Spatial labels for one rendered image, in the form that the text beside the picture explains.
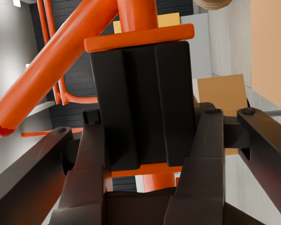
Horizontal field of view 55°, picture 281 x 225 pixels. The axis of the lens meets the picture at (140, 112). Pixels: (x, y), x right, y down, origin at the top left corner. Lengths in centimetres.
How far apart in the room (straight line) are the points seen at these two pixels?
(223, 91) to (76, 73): 946
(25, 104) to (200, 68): 738
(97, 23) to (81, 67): 1100
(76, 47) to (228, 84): 203
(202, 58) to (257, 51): 717
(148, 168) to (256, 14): 26
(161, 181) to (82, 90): 1107
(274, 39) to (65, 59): 22
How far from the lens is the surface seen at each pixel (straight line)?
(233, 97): 216
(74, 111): 1153
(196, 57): 752
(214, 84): 217
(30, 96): 20
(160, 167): 16
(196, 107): 16
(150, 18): 16
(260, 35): 36
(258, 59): 37
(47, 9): 845
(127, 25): 16
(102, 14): 18
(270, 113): 239
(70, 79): 1133
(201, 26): 757
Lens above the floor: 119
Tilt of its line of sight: 6 degrees up
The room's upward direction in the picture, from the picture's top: 96 degrees counter-clockwise
